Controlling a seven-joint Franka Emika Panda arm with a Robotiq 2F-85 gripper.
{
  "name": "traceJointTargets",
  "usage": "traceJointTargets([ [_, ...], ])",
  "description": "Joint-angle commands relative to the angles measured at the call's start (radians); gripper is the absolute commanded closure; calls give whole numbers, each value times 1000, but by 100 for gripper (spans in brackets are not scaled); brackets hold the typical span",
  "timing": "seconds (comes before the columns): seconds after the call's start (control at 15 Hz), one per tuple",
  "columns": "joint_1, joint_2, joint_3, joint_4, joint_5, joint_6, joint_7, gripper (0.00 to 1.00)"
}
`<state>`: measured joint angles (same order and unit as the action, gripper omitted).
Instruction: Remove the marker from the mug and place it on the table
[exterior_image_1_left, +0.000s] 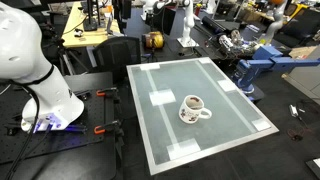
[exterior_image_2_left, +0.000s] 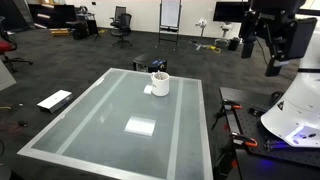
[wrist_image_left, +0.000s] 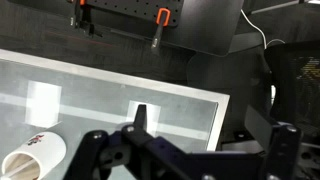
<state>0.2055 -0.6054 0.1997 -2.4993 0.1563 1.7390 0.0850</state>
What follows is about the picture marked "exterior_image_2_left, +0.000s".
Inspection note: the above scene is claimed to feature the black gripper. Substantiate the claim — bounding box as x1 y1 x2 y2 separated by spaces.
240 0 306 78

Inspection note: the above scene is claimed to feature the white floral mug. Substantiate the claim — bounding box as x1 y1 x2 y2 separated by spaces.
149 71 171 98

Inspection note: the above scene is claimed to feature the black bin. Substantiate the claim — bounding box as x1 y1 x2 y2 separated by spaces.
228 36 242 52

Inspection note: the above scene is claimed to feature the black knob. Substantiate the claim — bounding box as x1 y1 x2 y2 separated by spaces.
270 90 284 106

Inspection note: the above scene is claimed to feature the black monitor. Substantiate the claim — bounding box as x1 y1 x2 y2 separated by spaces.
213 1 251 24

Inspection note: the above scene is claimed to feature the white floor stand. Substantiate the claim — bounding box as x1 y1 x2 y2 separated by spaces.
194 18 209 51

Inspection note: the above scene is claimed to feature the whiteboard easel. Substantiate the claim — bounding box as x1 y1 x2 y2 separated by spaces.
158 0 183 51

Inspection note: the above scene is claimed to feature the black office chair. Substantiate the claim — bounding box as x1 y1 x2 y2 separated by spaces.
109 5 128 29
110 13 133 49

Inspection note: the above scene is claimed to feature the black cart desk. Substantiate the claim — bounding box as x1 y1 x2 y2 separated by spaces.
65 11 101 41

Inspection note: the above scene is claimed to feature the yellow wooden pallet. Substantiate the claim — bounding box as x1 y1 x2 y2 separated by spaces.
49 28 71 37

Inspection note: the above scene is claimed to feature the black shelf cabinet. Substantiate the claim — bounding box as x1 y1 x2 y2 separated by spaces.
28 3 78 31

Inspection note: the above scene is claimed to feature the white flat box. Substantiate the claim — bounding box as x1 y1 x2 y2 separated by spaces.
36 89 74 114

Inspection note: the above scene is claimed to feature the red office chair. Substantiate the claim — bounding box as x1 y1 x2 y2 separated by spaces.
0 15 34 73

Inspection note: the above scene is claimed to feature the grey panel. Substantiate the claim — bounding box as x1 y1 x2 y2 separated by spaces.
0 59 17 92

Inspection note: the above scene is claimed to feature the black hanging cable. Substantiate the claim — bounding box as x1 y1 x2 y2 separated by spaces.
255 34 269 66

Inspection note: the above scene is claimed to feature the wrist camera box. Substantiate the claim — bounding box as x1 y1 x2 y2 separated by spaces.
286 17 318 62

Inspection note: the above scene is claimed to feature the yellow cable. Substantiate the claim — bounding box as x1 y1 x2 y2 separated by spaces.
207 44 222 54

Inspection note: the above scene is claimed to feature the orange handled black clamp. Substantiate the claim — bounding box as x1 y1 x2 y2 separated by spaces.
229 132 259 148
211 98 244 131

